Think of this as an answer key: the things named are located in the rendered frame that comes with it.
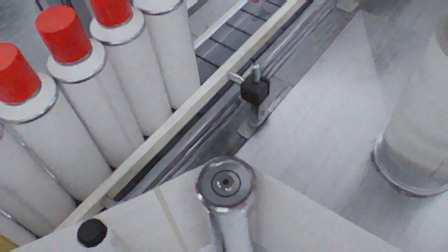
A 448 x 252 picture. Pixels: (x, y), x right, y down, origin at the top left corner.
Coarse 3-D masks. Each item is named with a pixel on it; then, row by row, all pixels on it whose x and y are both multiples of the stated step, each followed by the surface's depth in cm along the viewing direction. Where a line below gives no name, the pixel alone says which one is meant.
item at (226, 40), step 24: (264, 0) 62; (312, 0) 61; (240, 24) 59; (288, 24) 58; (216, 48) 56; (264, 48) 56; (240, 72) 54; (216, 96) 51; (192, 120) 49; (168, 144) 48; (144, 168) 46; (120, 192) 44
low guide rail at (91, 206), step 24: (288, 0) 56; (264, 24) 53; (240, 48) 51; (216, 72) 49; (192, 96) 47; (168, 120) 45; (144, 144) 44; (120, 168) 42; (96, 192) 41; (72, 216) 39
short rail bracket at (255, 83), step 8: (256, 64) 45; (256, 72) 45; (248, 80) 47; (256, 80) 46; (264, 80) 47; (240, 88) 48; (248, 88) 47; (256, 88) 47; (264, 88) 47; (240, 96) 49; (248, 96) 48; (256, 96) 47; (264, 96) 48; (256, 104) 48; (256, 112) 52; (256, 120) 53
